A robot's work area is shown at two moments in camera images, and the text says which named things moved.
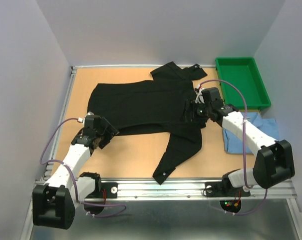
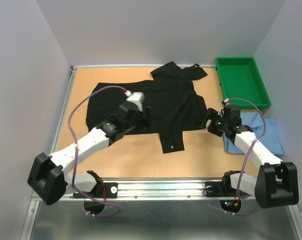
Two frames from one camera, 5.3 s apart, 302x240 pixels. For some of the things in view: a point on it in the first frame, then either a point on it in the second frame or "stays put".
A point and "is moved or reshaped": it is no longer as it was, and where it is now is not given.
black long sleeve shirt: x=154 y=107 is moved or reshaped
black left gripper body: x=105 y=134 to x=138 y=121
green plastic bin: x=243 y=72 stays put
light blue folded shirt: x=233 y=144 stays put
